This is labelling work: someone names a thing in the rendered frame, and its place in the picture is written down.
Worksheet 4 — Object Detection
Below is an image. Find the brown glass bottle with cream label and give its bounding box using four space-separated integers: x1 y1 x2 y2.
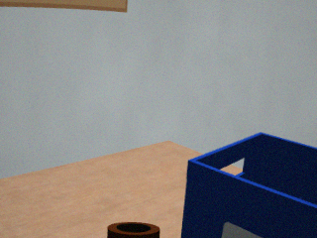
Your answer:
107 222 160 238

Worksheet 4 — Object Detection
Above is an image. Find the blue crate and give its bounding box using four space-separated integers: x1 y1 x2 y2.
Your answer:
180 132 317 238

